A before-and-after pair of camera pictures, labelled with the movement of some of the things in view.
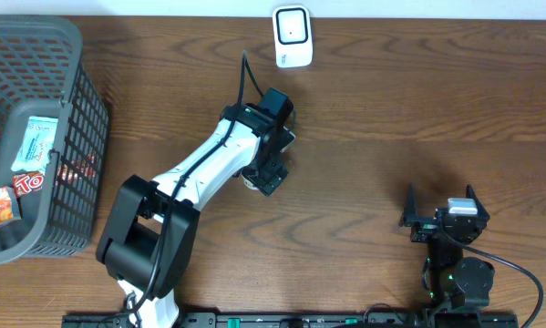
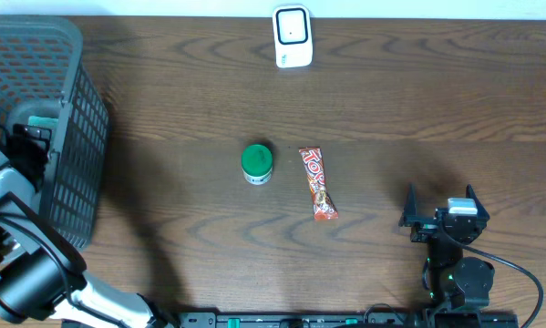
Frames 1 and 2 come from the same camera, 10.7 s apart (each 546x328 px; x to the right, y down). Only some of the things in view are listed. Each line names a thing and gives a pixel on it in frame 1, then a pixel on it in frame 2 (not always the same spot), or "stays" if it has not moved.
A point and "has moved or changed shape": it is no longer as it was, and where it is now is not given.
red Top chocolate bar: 26,182 has moved or changed shape
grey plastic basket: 36,66 stays
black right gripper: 426,225 stays
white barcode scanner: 293,35 stays
